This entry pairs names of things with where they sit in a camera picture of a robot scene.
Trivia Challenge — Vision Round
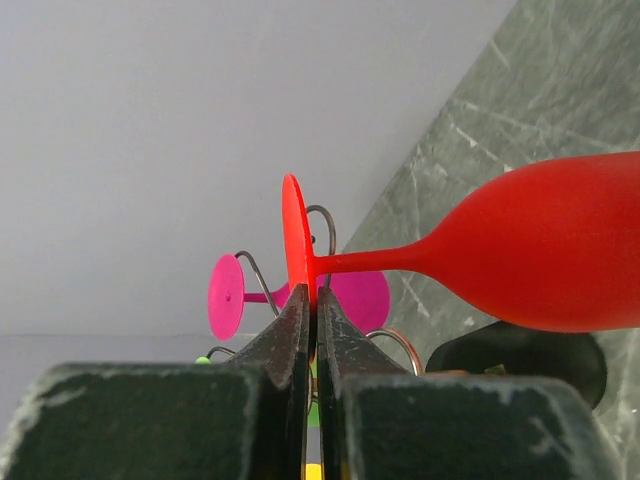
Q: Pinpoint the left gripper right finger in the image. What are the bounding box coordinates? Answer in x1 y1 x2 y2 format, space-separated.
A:
317 288 620 479

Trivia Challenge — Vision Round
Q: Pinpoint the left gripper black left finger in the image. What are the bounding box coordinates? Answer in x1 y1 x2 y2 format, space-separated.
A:
1 285 311 479

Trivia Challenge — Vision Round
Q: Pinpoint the green plastic wine glass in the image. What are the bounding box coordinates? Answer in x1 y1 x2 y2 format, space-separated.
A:
193 354 324 430

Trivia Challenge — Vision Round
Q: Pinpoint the orange plastic wine glass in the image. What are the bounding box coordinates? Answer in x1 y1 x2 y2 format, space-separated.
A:
305 463 324 480

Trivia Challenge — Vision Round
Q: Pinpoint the pink plastic wine glass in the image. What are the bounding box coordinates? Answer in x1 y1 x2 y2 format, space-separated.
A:
207 254 391 341

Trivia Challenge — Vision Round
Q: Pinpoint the red plastic wine glass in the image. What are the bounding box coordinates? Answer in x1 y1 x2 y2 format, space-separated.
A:
281 152 639 333

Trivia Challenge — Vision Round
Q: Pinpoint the copper wire glass rack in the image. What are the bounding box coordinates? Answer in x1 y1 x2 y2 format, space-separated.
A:
204 204 609 416

